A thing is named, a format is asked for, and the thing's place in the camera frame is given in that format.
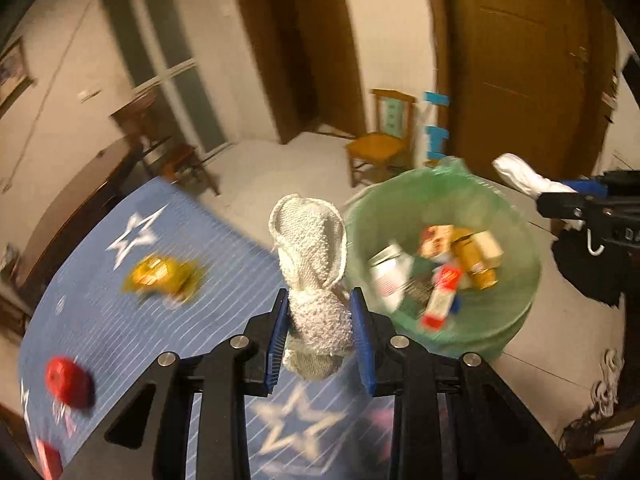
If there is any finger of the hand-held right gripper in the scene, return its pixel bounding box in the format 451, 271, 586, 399
560, 176, 612, 198
536, 191, 603, 222

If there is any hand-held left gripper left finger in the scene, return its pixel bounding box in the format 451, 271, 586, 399
60, 287, 291, 480

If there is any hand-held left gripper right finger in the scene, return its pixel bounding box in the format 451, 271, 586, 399
349, 287, 581, 480

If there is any white foam fruit net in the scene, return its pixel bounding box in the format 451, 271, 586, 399
268, 194, 353, 386

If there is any white medicine box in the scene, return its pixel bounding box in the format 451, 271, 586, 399
369, 244, 416, 311

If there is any beige block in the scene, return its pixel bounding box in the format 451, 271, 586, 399
472, 230, 505, 261

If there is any white printed tube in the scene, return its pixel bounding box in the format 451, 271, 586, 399
420, 265, 463, 331

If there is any bin with green liner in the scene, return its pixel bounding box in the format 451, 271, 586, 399
342, 156, 543, 361

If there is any brown wooden door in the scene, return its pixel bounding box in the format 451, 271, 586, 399
440, 0, 621, 181

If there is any blue star-print tablecloth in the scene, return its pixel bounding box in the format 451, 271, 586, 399
17, 176, 401, 480

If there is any yellow snack wrapper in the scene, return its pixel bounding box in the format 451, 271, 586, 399
121, 255, 201, 303

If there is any blue plastic stool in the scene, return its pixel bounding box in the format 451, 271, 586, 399
421, 91, 451, 168

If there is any small light wooden chair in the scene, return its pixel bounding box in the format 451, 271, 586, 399
346, 88, 418, 188

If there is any red apple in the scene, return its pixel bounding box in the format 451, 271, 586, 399
45, 356, 93, 408

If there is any dark wooden chair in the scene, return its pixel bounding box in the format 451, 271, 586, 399
110, 90, 221, 196

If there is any patterned dark cloth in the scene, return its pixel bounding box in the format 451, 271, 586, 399
557, 345, 640, 461

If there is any brown dining table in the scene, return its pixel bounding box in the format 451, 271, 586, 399
10, 135, 146, 286

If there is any white glass door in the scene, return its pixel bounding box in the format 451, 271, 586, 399
97, 0, 228, 158

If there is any brown door frame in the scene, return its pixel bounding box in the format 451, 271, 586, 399
225, 0, 368, 146

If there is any framed wall picture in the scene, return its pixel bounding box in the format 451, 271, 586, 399
0, 35, 36, 116

